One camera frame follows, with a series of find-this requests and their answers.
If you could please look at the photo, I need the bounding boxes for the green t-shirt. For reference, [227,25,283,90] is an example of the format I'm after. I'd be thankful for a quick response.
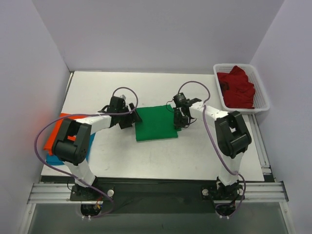
[135,105,178,142]

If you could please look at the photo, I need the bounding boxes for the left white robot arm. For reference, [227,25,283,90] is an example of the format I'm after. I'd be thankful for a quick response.
[52,96,142,201]

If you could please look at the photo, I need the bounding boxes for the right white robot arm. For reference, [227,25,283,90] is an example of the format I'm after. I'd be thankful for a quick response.
[173,93,252,199]

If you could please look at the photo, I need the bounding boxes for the dark red t-shirt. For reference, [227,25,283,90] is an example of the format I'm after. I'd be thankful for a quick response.
[217,65,255,109]

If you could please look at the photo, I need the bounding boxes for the folded orange t-shirt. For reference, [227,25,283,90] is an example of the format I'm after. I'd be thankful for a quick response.
[43,113,86,156]

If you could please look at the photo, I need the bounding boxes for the white plastic basket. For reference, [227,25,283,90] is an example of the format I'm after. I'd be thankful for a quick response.
[213,63,270,114]

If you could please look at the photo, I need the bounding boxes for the folded blue t-shirt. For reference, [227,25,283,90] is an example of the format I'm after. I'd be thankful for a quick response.
[44,134,96,166]

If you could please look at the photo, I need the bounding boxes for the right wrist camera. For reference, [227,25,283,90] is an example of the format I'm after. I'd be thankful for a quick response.
[173,93,187,108]

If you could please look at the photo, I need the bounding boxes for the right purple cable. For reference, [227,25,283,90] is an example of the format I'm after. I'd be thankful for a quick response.
[177,81,246,217]

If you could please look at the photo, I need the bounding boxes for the purple cable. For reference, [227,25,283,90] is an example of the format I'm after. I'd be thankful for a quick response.
[34,87,139,218]
[177,81,246,217]

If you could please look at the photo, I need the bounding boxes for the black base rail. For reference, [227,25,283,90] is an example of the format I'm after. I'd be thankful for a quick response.
[67,178,246,218]

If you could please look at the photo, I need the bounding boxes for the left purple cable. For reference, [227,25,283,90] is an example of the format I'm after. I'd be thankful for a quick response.
[34,87,139,218]

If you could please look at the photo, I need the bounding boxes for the aluminium frame rail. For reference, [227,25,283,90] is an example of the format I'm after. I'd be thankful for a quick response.
[28,121,287,205]

